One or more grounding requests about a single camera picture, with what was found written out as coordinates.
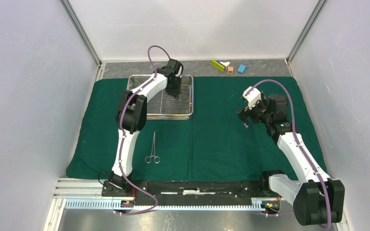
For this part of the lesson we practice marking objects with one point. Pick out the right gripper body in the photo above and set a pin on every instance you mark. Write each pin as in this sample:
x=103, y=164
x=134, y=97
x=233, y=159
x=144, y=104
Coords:
x=259, y=113

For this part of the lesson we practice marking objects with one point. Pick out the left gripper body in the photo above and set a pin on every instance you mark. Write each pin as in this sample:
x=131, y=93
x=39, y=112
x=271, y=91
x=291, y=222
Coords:
x=174, y=89

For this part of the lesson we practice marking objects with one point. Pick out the metal mesh instrument tray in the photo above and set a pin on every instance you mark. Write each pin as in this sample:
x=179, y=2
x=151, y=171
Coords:
x=161, y=105

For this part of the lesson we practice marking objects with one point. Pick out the green surgical cloth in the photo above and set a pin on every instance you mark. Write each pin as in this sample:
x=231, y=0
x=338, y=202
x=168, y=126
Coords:
x=213, y=145

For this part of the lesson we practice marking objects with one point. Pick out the brown wooden cube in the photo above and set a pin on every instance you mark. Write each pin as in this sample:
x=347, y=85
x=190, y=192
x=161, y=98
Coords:
x=230, y=70

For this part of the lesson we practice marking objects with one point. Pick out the blue small block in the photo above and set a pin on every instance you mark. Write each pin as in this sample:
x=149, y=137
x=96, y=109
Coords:
x=241, y=68

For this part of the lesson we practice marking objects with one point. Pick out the steel forceps with ring handles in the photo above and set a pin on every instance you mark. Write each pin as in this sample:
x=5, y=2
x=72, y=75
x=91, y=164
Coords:
x=153, y=156

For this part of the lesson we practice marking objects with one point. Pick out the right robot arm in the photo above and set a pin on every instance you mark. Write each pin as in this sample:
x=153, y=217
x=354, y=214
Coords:
x=316, y=198

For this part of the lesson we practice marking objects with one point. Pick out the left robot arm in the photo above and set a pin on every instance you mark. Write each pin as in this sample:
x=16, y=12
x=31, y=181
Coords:
x=131, y=118

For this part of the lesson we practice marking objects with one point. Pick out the yellow-green lego brick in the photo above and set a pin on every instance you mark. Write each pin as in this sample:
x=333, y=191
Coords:
x=220, y=66

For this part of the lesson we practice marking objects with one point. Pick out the white small block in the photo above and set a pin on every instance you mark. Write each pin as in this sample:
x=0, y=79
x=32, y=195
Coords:
x=225, y=64

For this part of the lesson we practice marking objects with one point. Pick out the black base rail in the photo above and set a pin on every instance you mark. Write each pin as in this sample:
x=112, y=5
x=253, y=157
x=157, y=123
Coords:
x=195, y=195

